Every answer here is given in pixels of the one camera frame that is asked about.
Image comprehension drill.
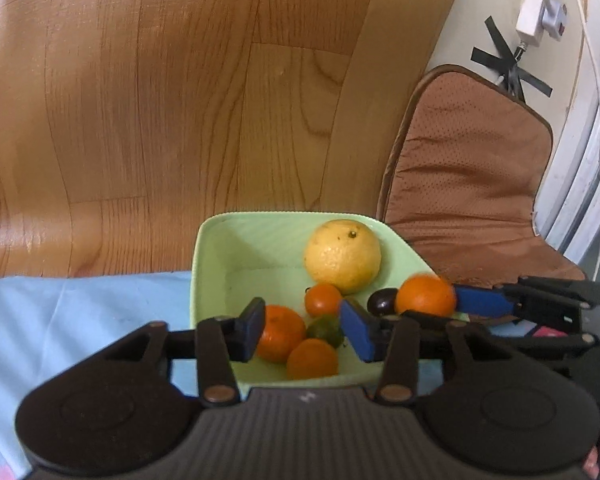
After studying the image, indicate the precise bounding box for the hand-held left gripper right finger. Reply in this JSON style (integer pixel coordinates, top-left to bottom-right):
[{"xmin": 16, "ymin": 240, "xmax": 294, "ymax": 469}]
[{"xmin": 339, "ymin": 300, "xmax": 516, "ymax": 404}]

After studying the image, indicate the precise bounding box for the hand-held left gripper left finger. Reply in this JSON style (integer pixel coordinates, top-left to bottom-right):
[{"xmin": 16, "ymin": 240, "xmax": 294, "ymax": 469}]
[{"xmin": 102, "ymin": 297, "xmax": 267, "ymax": 407}]

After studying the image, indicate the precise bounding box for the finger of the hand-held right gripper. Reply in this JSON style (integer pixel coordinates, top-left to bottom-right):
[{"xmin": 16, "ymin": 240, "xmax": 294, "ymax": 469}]
[
  {"xmin": 404, "ymin": 310, "xmax": 600, "ymax": 358},
  {"xmin": 452, "ymin": 275, "xmax": 600, "ymax": 318}
]

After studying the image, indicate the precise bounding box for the green tomato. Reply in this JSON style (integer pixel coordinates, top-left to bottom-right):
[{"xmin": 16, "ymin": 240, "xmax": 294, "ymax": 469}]
[{"xmin": 306, "ymin": 314, "xmax": 345, "ymax": 350}]

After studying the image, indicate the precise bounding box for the large dark purple tomato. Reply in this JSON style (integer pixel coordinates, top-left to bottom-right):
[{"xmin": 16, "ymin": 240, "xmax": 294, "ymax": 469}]
[{"xmin": 367, "ymin": 287, "xmax": 398, "ymax": 317}]

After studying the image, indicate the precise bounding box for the small mandarin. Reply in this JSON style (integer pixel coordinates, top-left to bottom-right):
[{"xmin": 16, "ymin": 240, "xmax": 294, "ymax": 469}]
[
  {"xmin": 304, "ymin": 282, "xmax": 344, "ymax": 318},
  {"xmin": 286, "ymin": 338, "xmax": 339, "ymax": 381}
]

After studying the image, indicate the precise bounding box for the large mandarin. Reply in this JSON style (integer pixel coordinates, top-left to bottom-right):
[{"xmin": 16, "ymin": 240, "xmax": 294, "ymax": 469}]
[{"xmin": 395, "ymin": 274, "xmax": 457, "ymax": 318}]

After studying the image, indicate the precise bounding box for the light green plastic basket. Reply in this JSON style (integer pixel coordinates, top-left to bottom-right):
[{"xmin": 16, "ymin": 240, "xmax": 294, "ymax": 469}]
[{"xmin": 190, "ymin": 211, "xmax": 471, "ymax": 390}]

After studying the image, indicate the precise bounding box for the large yellow citrus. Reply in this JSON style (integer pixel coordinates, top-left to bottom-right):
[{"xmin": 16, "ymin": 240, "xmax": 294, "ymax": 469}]
[{"xmin": 303, "ymin": 219, "xmax": 382, "ymax": 296}]

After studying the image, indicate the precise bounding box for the brown perforated cushion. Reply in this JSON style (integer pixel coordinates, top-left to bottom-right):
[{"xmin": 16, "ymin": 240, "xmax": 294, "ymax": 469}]
[{"xmin": 377, "ymin": 64, "xmax": 588, "ymax": 286}]

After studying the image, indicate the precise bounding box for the cartoon printed blanket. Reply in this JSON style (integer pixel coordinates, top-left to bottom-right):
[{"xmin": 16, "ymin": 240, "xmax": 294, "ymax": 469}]
[{"xmin": 0, "ymin": 269, "xmax": 571, "ymax": 480}]

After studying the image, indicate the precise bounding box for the wood-pattern board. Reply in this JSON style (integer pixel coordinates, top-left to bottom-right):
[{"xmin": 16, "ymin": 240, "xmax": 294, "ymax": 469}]
[{"xmin": 0, "ymin": 0, "xmax": 461, "ymax": 281}]

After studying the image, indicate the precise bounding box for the black tape cross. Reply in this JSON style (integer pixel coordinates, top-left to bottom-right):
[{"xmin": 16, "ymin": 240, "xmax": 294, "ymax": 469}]
[{"xmin": 471, "ymin": 16, "xmax": 553, "ymax": 98}]

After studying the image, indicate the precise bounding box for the white plug adapter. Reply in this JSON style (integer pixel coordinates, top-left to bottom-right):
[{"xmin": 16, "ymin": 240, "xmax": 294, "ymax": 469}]
[{"xmin": 542, "ymin": 2, "xmax": 567, "ymax": 41}]

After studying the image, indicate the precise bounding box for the white power strip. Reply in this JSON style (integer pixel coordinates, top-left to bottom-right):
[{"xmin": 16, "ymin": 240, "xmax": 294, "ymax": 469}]
[{"xmin": 516, "ymin": 0, "xmax": 556, "ymax": 40}]

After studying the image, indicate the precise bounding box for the white cable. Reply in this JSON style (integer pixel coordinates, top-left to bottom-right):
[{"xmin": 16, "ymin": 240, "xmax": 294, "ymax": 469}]
[{"xmin": 562, "ymin": 0, "xmax": 600, "ymax": 281}]

